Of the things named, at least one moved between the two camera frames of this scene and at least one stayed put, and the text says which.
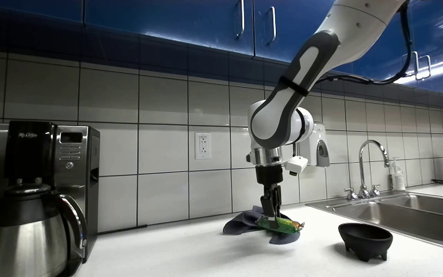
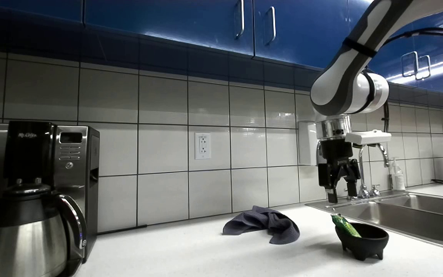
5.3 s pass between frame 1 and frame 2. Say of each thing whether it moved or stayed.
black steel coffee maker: stayed
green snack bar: moved
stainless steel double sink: stayed
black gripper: moved
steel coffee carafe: stayed
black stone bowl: stayed
